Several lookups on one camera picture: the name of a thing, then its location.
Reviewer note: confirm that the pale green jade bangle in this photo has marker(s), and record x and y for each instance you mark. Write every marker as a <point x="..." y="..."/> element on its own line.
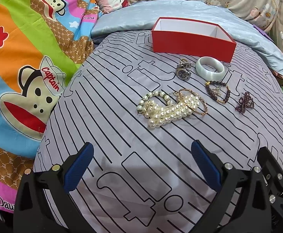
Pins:
<point x="210" y="69"/>

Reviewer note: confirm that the light blue quilt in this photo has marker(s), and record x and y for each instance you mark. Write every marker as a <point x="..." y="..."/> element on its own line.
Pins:
<point x="143" y="15"/>

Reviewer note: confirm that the grey striped cloth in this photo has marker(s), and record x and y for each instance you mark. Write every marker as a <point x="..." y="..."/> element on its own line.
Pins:
<point x="142" y="179"/>

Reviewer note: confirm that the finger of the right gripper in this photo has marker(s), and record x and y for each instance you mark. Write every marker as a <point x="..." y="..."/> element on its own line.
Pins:
<point x="273" y="175"/>

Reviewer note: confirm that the silver wrist watch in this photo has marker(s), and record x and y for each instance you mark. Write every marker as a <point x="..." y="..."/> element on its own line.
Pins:
<point x="183" y="70"/>

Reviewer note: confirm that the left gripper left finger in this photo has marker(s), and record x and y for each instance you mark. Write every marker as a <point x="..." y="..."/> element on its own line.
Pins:
<point x="43" y="202"/>

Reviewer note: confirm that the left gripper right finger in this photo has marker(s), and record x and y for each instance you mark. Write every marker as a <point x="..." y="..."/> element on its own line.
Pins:
<point x="252" y="213"/>

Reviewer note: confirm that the gold bangle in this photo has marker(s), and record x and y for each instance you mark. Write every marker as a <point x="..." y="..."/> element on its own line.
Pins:
<point x="191" y="101"/>

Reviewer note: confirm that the purple cloth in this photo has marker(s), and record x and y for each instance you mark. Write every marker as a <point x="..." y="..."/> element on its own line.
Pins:
<point x="262" y="32"/>

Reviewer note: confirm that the purple crystal bow brooch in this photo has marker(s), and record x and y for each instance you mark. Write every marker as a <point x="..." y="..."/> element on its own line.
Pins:
<point x="245" y="102"/>

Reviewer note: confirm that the red jewelry box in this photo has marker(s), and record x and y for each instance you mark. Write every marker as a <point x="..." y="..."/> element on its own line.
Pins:
<point x="192" y="37"/>

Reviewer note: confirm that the colourful monkey cartoon bedsheet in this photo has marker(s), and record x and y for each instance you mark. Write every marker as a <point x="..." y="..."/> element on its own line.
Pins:
<point x="42" y="43"/>

